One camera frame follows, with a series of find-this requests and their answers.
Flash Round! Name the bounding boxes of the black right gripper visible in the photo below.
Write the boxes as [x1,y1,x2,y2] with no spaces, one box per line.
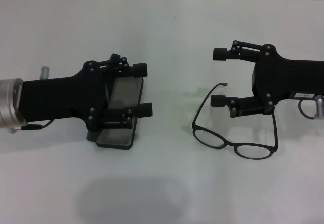
[211,40,324,118]

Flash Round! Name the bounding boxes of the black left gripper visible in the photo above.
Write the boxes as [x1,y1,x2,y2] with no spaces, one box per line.
[17,61,114,130]

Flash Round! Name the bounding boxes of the black glasses case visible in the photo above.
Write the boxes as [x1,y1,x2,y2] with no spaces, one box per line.
[86,76,145,150]

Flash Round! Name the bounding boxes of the black glasses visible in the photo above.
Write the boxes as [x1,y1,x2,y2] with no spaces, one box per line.
[192,82,279,160]

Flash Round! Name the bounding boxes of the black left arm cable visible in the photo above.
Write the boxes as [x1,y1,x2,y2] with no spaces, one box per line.
[9,120,54,133]

